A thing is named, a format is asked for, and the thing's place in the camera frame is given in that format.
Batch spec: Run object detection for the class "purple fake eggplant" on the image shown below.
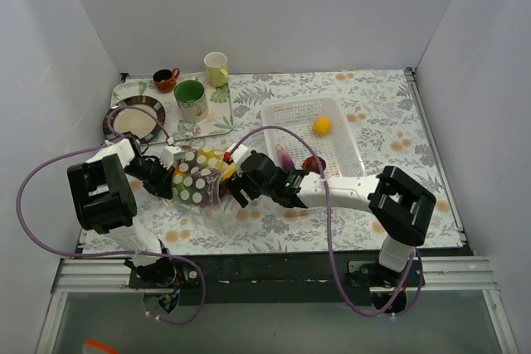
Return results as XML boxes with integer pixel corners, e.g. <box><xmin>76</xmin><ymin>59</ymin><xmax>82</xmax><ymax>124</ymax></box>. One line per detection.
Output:
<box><xmin>275</xmin><ymin>144</ymin><xmax>295</xmax><ymax>172</ymax></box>

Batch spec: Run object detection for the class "polka dot zip top bag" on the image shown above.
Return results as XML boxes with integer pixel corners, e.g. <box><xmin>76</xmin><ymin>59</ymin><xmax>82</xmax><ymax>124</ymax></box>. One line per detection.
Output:
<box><xmin>166</xmin><ymin>145</ymin><xmax>241</xmax><ymax>225</ymax></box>

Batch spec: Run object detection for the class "dark red fake apple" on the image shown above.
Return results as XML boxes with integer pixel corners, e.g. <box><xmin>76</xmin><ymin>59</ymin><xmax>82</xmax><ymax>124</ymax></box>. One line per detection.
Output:
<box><xmin>302</xmin><ymin>156</ymin><xmax>327</xmax><ymax>174</ymax></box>

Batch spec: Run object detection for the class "yellow fake lemon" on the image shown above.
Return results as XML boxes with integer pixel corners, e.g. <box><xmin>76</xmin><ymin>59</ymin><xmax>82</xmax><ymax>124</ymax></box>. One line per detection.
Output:
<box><xmin>312</xmin><ymin>116</ymin><xmax>333</xmax><ymax>136</ymax></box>

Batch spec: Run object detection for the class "orange fake fruit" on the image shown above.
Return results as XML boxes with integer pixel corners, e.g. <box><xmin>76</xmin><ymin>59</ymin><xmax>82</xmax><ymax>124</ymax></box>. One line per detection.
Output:
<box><xmin>222</xmin><ymin>163</ymin><xmax>236</xmax><ymax>182</ymax></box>

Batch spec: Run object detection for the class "orange green fake mango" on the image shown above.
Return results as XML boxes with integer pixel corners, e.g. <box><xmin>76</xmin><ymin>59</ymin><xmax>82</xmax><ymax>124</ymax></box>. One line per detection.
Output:
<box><xmin>172</xmin><ymin>169</ymin><xmax>189</xmax><ymax>202</ymax></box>

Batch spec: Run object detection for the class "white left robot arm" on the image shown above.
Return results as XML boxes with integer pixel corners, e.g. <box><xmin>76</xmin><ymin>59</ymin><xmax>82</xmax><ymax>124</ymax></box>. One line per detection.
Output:
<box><xmin>67</xmin><ymin>133</ymin><xmax>185</xmax><ymax>288</ymax></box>

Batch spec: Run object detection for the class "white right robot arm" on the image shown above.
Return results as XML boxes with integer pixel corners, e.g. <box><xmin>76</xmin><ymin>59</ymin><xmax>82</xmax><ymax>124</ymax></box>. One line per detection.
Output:
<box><xmin>224</xmin><ymin>148</ymin><xmax>436</xmax><ymax>286</ymax></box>

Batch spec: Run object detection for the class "black rimmed ceramic plate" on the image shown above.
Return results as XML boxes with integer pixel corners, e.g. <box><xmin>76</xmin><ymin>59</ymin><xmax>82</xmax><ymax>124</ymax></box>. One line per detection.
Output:
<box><xmin>102</xmin><ymin>95</ymin><xmax>166</xmax><ymax>141</ymax></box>

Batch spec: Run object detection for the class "white perforated plastic basket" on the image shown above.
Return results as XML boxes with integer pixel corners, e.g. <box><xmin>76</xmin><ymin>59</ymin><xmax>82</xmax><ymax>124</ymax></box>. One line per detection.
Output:
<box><xmin>261</xmin><ymin>94</ymin><xmax>365</xmax><ymax>177</ymax></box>

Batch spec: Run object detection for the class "green inside floral mug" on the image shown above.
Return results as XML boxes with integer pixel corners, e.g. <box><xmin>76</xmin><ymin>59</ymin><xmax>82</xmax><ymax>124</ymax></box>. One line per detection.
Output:
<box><xmin>174</xmin><ymin>80</ymin><xmax>208</xmax><ymax>123</ymax></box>

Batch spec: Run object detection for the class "brown small teacup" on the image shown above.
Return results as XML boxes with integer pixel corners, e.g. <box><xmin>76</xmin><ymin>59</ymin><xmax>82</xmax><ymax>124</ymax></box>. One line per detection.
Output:
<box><xmin>153</xmin><ymin>67</ymin><xmax>180</xmax><ymax>93</ymax></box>

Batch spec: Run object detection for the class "pale yellow mug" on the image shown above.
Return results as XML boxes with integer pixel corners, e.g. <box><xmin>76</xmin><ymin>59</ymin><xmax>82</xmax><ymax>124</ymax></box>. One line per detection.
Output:
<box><xmin>203</xmin><ymin>52</ymin><xmax>229</xmax><ymax>88</ymax></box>

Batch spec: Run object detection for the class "floral tablecloth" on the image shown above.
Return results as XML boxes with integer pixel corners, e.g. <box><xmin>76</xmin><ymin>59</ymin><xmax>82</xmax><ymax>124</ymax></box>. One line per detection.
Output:
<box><xmin>130</xmin><ymin>70</ymin><xmax>465</xmax><ymax>255</ymax></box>

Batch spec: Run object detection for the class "orange tipped object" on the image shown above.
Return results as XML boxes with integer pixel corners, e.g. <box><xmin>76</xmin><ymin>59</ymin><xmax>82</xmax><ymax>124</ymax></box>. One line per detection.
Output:
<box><xmin>81</xmin><ymin>340</ymin><xmax>113</xmax><ymax>354</ymax></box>

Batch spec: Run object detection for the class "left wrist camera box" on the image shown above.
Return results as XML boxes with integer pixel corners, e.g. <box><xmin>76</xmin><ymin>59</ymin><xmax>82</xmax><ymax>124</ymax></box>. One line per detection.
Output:
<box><xmin>159</xmin><ymin>145</ymin><xmax>186</xmax><ymax>169</ymax></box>

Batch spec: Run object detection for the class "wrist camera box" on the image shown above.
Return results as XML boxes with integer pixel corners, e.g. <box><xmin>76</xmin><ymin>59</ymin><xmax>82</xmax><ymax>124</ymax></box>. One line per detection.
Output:
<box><xmin>223</xmin><ymin>143</ymin><xmax>251</xmax><ymax>174</ymax></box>
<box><xmin>159</xmin><ymin>145</ymin><xmax>186</xmax><ymax>169</ymax></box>

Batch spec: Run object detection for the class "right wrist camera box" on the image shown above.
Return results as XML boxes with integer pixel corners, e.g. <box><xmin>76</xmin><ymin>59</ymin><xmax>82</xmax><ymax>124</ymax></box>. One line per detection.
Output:
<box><xmin>223</xmin><ymin>143</ymin><xmax>251</xmax><ymax>174</ymax></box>

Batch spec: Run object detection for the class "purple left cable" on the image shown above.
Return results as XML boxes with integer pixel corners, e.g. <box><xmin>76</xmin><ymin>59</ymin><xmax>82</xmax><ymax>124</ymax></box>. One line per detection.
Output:
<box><xmin>15</xmin><ymin>104</ymin><xmax>207</xmax><ymax>325</ymax></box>

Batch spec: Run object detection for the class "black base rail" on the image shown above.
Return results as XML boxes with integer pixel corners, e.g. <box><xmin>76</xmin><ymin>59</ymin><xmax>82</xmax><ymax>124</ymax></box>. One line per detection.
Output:
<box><xmin>190</xmin><ymin>250</ymin><xmax>399</xmax><ymax>307</ymax></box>

